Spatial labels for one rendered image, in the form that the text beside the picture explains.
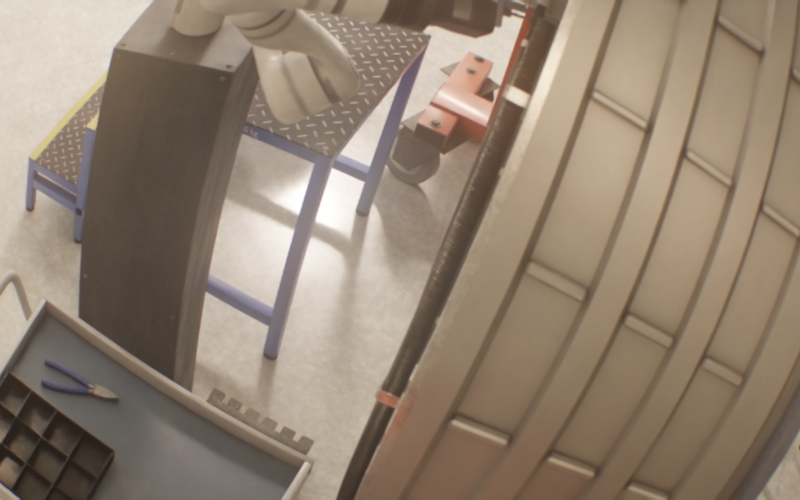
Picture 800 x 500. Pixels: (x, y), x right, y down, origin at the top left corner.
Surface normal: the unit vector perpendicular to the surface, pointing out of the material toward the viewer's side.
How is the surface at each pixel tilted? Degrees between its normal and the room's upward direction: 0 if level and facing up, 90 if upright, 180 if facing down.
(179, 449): 0
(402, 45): 0
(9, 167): 0
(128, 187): 90
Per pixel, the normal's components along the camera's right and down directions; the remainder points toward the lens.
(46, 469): 0.24, -0.67
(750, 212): -0.15, 0.09
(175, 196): -0.22, 0.66
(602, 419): -0.30, 0.43
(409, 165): -0.64, 0.43
